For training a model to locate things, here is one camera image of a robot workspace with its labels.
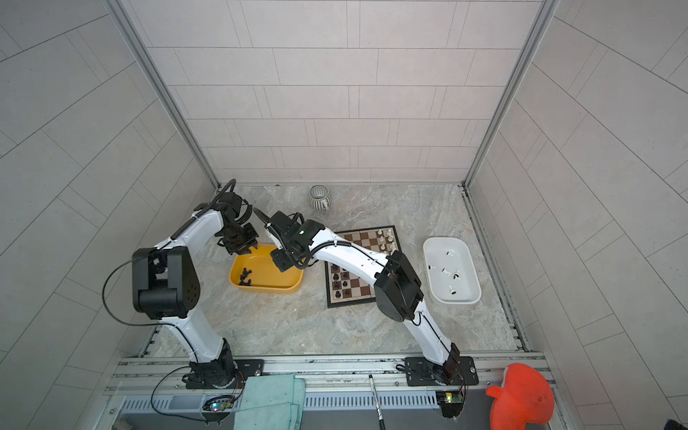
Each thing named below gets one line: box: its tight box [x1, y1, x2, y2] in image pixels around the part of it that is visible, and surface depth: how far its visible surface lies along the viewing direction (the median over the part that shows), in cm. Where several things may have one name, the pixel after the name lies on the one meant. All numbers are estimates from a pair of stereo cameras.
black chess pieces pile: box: [238, 266, 253, 287], surface depth 90 cm
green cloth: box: [233, 374, 306, 430], surface depth 68 cm
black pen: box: [368, 373, 387, 430], surface depth 67 cm
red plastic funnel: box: [486, 363, 555, 430], surface depth 64 cm
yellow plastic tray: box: [228, 244, 305, 294], surface depth 88 cm
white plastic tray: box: [422, 236, 482, 305], surface depth 91 cm
